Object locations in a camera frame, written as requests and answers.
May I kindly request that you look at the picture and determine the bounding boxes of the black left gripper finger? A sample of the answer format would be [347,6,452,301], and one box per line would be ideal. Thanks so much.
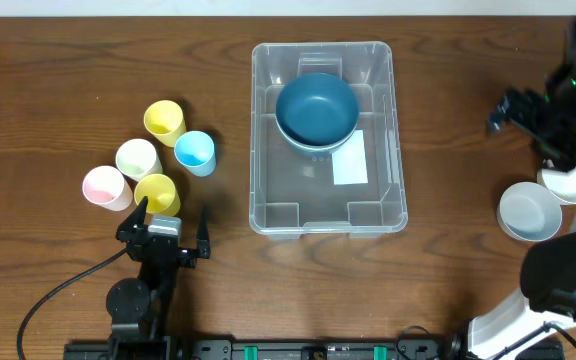
[196,207,211,259]
[115,197,148,240]

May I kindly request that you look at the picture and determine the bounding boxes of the white small bowl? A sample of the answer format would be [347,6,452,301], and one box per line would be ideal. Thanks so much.
[537,160,576,205]

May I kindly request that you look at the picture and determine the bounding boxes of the light grey small bowl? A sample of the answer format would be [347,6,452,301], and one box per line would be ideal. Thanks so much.
[496,182,563,242]

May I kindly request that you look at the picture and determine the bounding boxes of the cream large bowl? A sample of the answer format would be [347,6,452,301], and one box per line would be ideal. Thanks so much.
[277,125,357,153]

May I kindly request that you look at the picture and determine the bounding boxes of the dark blue top bowl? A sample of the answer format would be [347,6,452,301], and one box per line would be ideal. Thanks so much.
[275,73,360,145]

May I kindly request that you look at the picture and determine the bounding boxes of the dark blue bowl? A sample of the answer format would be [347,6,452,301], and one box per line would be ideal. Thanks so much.
[283,133,352,156]
[275,73,360,145]

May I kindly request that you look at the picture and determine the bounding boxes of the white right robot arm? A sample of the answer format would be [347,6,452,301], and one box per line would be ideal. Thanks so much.
[193,17,576,360]

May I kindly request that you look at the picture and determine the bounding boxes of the near yellow plastic cup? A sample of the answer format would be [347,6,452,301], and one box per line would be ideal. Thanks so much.
[134,174,181,216]

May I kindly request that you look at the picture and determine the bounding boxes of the yellow plastic cup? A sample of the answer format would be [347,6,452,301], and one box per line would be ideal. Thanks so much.
[134,174,181,216]
[144,100,186,147]

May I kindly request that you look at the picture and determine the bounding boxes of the pink plastic cup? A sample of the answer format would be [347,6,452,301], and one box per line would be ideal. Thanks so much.
[82,165,133,211]

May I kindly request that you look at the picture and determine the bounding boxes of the white plastic cup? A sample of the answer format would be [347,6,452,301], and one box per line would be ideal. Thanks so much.
[115,138,163,182]

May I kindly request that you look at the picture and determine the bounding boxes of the light blue plastic cup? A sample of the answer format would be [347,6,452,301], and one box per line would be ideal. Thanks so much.
[174,131,216,177]

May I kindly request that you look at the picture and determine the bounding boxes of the clear plastic storage bin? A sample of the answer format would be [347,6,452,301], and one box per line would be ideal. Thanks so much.
[249,41,408,239]

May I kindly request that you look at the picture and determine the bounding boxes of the far yellow plastic cup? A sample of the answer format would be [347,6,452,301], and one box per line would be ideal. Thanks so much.
[144,100,186,147]

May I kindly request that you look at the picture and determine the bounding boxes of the white paper label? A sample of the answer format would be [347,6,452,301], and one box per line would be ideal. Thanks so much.
[332,130,368,185]

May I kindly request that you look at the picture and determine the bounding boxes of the dark blue bottom bowl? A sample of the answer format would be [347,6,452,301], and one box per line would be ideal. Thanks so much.
[283,133,352,156]

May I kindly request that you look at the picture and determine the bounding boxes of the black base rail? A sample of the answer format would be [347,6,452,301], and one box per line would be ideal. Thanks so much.
[62,335,567,360]

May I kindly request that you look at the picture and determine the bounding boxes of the black cable left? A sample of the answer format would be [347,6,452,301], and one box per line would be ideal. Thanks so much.
[16,247,130,360]

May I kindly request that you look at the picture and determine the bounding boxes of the black cable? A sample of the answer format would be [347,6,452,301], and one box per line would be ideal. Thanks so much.
[16,247,130,360]
[395,322,576,360]

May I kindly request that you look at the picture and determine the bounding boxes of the black cable right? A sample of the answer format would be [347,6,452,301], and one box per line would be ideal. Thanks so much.
[395,322,576,360]

